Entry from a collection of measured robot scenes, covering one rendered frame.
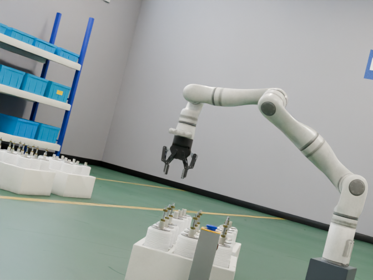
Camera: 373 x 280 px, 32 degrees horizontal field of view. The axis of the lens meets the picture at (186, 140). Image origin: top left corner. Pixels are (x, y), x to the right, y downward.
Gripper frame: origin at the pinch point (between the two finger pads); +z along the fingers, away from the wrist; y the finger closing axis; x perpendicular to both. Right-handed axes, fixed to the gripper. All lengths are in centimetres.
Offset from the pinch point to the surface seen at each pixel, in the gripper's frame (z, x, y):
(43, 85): -45, -474, 314
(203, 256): 24.8, 17.6, -22.0
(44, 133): 11, -496, 308
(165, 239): 24.8, 2.8, -3.6
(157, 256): 31.1, 7.3, -3.2
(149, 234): 24.7, 3.8, 2.7
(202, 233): 17.2, 17.9, -19.7
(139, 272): 38.5, 8.0, 1.7
